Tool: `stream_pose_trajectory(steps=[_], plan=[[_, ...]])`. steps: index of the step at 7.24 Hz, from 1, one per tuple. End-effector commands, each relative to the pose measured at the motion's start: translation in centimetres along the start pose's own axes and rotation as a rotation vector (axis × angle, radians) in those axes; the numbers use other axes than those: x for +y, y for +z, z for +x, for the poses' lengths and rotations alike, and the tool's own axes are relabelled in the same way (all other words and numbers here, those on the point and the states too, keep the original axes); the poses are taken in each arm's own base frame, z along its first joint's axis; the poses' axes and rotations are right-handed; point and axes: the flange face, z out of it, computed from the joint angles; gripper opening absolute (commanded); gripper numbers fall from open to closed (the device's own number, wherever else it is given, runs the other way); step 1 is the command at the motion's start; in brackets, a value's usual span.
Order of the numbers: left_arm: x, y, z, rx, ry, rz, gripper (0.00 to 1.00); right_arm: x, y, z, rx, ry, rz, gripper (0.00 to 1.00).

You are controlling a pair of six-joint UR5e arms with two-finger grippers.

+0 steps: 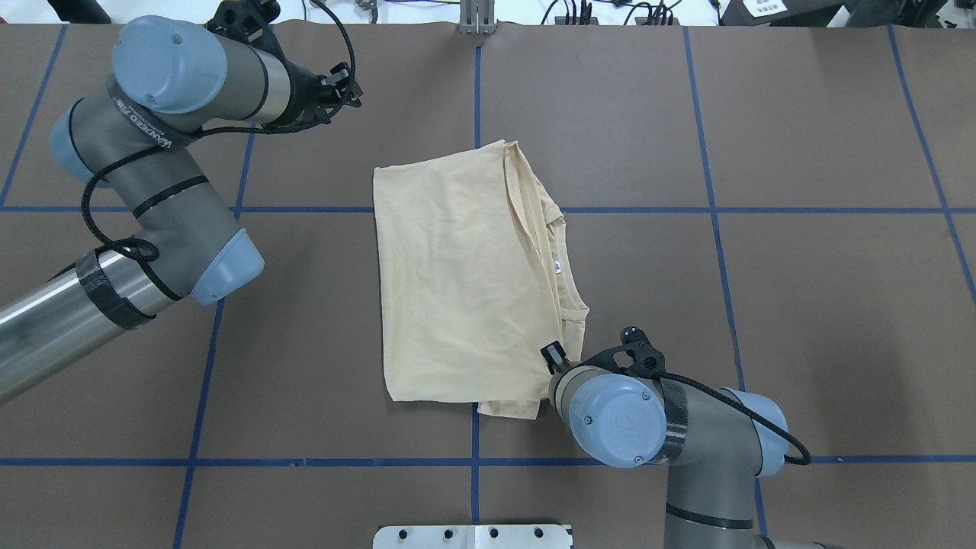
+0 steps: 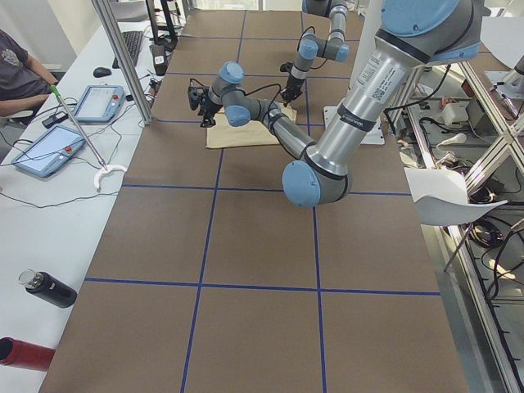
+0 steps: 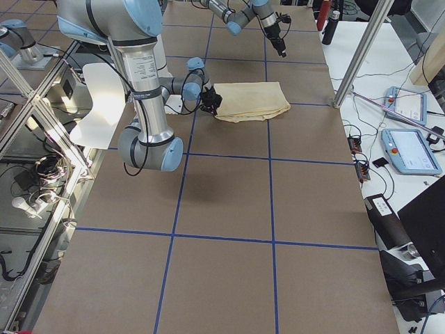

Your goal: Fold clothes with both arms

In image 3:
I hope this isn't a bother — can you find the near orange-black electronics module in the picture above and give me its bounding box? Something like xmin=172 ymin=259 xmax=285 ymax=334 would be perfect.
xmin=355 ymin=160 xmax=371 ymax=183

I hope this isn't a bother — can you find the beige long-sleeve graphic shirt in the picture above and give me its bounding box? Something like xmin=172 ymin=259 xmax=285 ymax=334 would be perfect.
xmin=214 ymin=82 xmax=291 ymax=123

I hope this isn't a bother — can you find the orange-black electronics module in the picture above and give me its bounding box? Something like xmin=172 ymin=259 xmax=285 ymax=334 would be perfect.
xmin=355 ymin=160 xmax=371 ymax=183
xmin=347 ymin=136 xmax=362 ymax=154

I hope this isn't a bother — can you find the black monitor with stand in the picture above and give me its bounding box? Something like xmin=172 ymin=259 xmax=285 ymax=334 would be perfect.
xmin=380 ymin=177 xmax=444 ymax=322

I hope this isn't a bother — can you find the grey aluminium frame post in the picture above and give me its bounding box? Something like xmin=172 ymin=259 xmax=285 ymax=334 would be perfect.
xmin=333 ymin=0 xmax=394 ymax=109

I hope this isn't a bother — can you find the white metal base plate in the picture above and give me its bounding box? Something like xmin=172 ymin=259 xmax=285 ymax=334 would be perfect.
xmin=164 ymin=95 xmax=183 ymax=115

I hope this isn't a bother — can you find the near blue teach pendant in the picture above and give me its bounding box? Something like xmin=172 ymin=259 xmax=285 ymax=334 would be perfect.
xmin=381 ymin=129 xmax=442 ymax=175

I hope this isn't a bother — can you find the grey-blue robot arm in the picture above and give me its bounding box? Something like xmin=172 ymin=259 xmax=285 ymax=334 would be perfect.
xmin=198 ymin=0 xmax=291 ymax=58
xmin=57 ymin=1 xmax=222 ymax=172

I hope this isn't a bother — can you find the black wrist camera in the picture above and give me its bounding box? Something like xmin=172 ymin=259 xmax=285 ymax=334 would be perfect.
xmin=275 ymin=12 xmax=292 ymax=24

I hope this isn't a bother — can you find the black water bottle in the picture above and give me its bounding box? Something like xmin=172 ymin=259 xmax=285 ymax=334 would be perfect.
xmin=321 ymin=10 xmax=341 ymax=45

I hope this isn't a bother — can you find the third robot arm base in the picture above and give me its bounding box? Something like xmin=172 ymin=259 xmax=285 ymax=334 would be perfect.
xmin=1 ymin=19 xmax=52 ymax=70

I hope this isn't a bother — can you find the red cylinder tube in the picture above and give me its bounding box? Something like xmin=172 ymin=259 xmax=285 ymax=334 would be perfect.
xmin=316 ymin=0 xmax=332 ymax=31

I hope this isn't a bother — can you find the white curved plastic chair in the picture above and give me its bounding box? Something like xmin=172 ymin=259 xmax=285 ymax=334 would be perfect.
xmin=70 ymin=63 xmax=126 ymax=150

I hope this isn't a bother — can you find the blue teach pendant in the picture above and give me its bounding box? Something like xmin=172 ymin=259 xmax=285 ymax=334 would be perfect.
xmin=383 ymin=86 xmax=427 ymax=125
xmin=381 ymin=129 xmax=442 ymax=175

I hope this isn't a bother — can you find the far orange-black electronics module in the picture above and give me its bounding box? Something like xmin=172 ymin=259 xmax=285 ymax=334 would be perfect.
xmin=347 ymin=136 xmax=362 ymax=154

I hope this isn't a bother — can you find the far blue teach pendant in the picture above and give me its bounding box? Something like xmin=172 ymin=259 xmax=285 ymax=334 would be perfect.
xmin=383 ymin=86 xmax=427 ymax=125

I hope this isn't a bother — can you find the metal reacher grabber stick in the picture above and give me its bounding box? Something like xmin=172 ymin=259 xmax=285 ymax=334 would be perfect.
xmin=351 ymin=90 xmax=445 ymax=141

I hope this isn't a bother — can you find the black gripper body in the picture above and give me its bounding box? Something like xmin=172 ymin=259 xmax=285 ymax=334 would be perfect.
xmin=200 ymin=87 xmax=223 ymax=116
xmin=266 ymin=24 xmax=286 ymax=53

